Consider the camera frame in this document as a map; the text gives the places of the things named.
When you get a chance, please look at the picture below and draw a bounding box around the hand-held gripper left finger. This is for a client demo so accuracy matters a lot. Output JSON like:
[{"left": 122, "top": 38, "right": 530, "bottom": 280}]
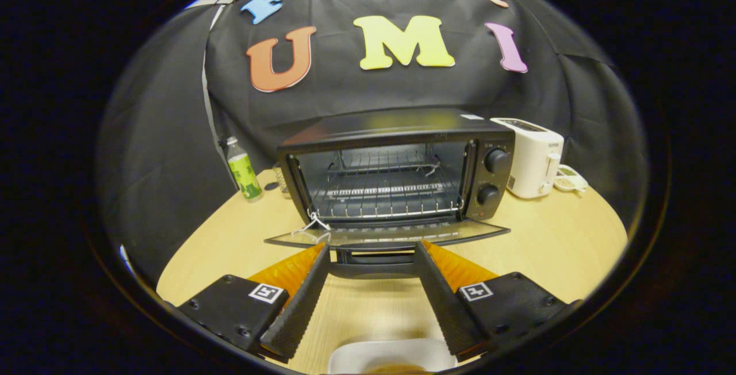
[{"left": 177, "top": 242, "right": 332, "bottom": 363}]

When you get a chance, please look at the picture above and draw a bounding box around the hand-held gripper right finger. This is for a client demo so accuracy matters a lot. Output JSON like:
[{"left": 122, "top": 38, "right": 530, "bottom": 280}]
[{"left": 413, "top": 240, "right": 581, "bottom": 361}]

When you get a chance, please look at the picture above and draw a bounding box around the black toaster oven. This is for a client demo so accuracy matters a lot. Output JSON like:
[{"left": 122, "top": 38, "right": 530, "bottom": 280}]
[{"left": 264, "top": 108, "right": 516, "bottom": 279}]

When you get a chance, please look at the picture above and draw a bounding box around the white pop-up toaster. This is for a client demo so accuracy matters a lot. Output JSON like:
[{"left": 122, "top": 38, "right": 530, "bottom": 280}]
[{"left": 490, "top": 117, "right": 565, "bottom": 200}]

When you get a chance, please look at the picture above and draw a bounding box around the white square plate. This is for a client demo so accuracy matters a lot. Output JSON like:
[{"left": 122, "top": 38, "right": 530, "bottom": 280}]
[{"left": 327, "top": 338, "right": 458, "bottom": 375}]

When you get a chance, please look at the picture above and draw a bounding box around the small clear glass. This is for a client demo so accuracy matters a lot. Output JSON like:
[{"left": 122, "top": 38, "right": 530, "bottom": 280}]
[{"left": 272, "top": 163, "right": 290, "bottom": 194}]

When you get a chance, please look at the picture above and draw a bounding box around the green label drink bottle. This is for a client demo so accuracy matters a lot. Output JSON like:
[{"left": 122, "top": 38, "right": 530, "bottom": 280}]
[{"left": 225, "top": 136, "right": 263, "bottom": 201}]

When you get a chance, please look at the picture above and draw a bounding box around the white divided snack dish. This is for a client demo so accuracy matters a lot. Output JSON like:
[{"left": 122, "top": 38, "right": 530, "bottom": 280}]
[{"left": 555, "top": 164, "right": 589, "bottom": 193}]

